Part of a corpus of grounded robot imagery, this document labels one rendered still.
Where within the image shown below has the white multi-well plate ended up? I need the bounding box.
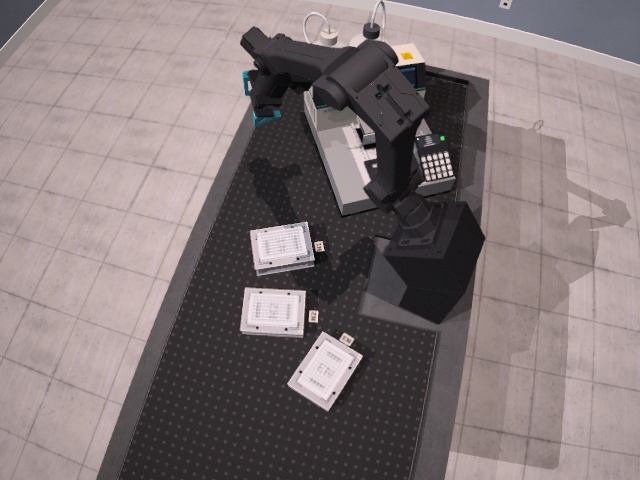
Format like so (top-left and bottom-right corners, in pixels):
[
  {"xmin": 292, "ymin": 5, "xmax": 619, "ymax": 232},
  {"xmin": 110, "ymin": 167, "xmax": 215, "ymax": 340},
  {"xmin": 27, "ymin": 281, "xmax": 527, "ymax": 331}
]
[
  {"xmin": 247, "ymin": 293, "xmax": 299, "ymax": 328},
  {"xmin": 297, "ymin": 340, "xmax": 354, "ymax": 400},
  {"xmin": 257, "ymin": 226, "xmax": 307, "ymax": 262}
]

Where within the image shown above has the white plastic bottle with black cap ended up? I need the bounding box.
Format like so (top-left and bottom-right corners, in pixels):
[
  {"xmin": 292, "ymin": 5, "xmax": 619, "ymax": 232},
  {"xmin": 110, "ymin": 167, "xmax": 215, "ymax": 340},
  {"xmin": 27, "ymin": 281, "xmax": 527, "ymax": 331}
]
[{"xmin": 349, "ymin": 22, "xmax": 382, "ymax": 47}]

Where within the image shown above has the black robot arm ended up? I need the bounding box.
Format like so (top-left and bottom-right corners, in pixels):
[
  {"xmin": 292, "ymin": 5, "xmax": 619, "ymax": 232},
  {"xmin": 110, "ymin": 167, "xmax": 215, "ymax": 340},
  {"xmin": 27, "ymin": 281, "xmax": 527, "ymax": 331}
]
[{"xmin": 240, "ymin": 26, "xmax": 446, "ymax": 250}]

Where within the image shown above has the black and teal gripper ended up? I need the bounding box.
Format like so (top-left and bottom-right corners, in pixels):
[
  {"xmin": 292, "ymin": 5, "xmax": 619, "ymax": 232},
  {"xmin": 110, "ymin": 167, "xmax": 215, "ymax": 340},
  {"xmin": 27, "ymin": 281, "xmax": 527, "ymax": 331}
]
[{"xmin": 242, "ymin": 70, "xmax": 283, "ymax": 127}]

